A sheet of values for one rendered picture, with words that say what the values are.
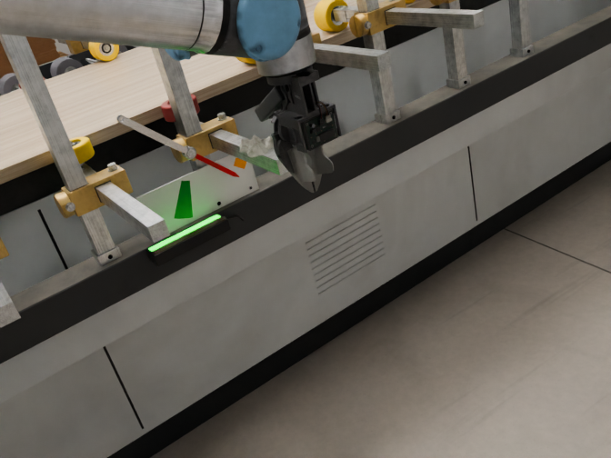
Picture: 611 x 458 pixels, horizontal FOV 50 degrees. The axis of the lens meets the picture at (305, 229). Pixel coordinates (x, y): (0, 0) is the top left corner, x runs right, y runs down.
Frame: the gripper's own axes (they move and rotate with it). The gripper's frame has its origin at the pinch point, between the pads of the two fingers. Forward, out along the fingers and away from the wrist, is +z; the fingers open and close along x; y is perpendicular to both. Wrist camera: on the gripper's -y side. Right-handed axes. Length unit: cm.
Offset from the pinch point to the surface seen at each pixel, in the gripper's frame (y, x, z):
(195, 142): -33.0, -4.6, -3.0
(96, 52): -121, 7, -11
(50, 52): -621, 96, 55
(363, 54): -10.7, 23.7, -13.5
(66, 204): -33.1, -32.4, -2.1
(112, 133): -52, -15, -6
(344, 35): -52, 50, -6
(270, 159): -8.9, -1.5, -3.1
